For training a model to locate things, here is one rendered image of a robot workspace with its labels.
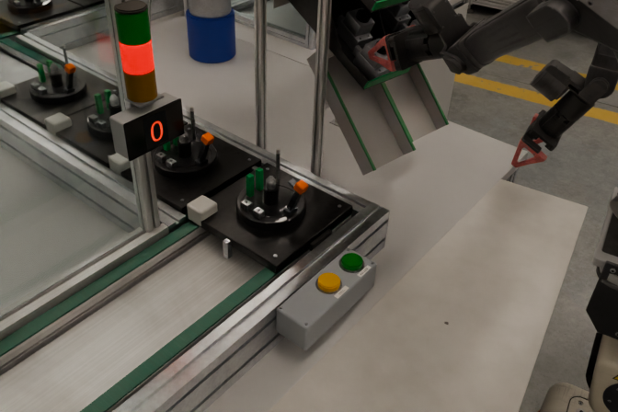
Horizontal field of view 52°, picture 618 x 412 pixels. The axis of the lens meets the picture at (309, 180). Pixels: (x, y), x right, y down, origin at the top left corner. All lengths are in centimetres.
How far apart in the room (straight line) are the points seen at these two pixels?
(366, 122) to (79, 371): 76
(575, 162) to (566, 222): 195
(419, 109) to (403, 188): 20
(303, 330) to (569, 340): 159
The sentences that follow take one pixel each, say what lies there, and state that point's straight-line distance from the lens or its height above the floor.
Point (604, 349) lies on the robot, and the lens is 141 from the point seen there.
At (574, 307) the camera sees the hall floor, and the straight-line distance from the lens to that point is 267.
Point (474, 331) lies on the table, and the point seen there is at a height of 86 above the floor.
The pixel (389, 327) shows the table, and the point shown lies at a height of 86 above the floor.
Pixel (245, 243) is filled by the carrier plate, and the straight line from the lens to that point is 121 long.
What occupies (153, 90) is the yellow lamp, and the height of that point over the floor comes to 128.
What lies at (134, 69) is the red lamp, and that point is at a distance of 105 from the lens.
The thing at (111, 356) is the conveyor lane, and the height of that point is 92.
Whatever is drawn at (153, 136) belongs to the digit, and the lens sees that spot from 111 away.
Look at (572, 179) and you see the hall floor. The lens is 338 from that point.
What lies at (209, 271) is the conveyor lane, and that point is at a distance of 124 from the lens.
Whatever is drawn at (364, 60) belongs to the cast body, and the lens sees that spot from 129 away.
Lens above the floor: 177
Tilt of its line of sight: 36 degrees down
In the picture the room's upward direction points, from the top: 3 degrees clockwise
